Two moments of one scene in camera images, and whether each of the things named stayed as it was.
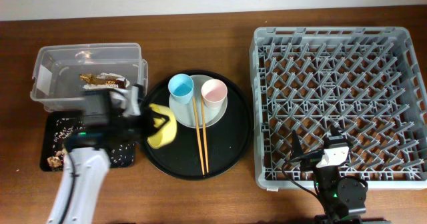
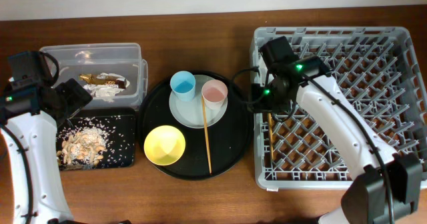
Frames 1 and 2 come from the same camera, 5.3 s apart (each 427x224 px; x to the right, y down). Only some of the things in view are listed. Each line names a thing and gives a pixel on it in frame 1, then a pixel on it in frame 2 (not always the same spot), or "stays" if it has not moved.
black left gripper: [141, 125] → [74, 95]
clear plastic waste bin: [55, 85] stays
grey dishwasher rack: [370, 81] stays
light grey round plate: [184, 115] stays
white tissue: [107, 86] stays
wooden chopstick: [197, 125] → [271, 134]
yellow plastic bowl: [168, 133] → [164, 145]
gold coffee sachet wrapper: [90, 79] stays
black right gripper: [296, 151] → [259, 103]
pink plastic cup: [214, 93] stays
